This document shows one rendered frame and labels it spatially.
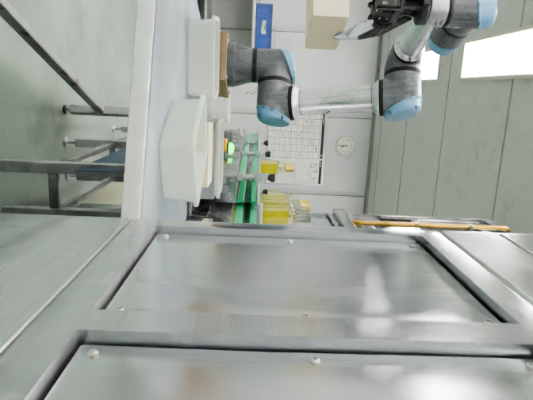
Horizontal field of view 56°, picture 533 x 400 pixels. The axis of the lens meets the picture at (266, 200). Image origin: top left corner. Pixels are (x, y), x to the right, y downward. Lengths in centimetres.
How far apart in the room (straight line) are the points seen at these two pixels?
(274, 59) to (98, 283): 129
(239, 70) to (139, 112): 84
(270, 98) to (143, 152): 85
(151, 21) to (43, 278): 55
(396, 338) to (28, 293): 35
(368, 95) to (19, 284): 128
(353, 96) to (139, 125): 90
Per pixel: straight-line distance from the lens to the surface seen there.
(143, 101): 93
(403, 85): 164
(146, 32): 97
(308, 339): 45
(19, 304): 53
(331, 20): 113
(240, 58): 173
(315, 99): 166
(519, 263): 74
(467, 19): 124
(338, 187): 783
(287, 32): 764
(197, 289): 56
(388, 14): 117
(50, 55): 200
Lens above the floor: 94
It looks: 2 degrees up
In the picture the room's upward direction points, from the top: 92 degrees clockwise
